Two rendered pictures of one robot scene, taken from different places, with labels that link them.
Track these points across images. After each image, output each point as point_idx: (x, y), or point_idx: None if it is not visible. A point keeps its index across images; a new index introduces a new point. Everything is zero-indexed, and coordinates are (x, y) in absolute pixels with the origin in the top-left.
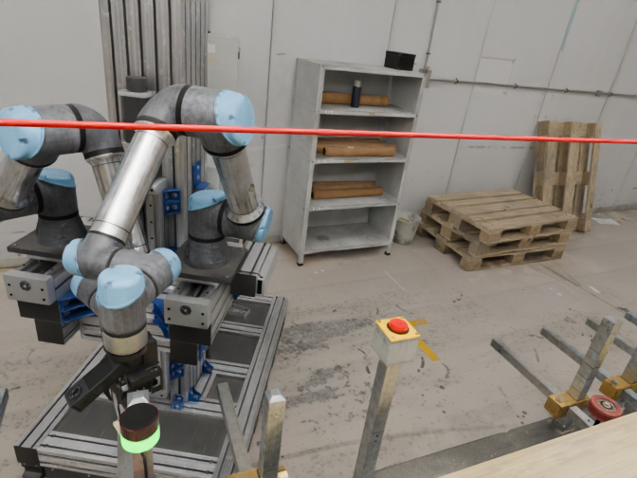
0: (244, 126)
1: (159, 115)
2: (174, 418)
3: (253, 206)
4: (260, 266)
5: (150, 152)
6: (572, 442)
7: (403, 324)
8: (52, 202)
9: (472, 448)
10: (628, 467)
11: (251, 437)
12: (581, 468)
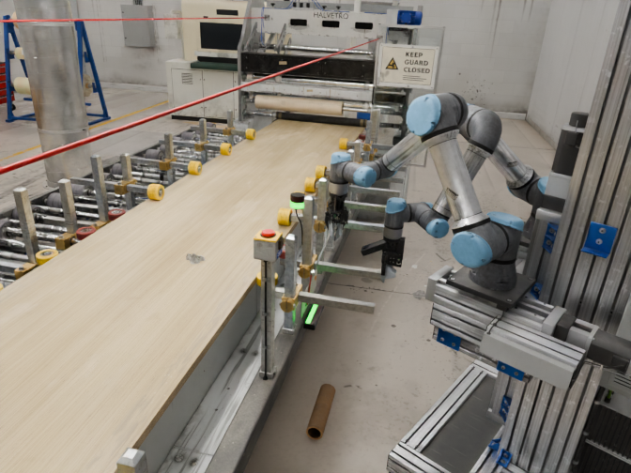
0: (415, 119)
1: None
2: (481, 443)
3: (454, 215)
4: (508, 335)
5: None
6: (138, 425)
7: (265, 232)
8: (531, 199)
9: (227, 466)
10: (81, 441)
11: None
12: (125, 406)
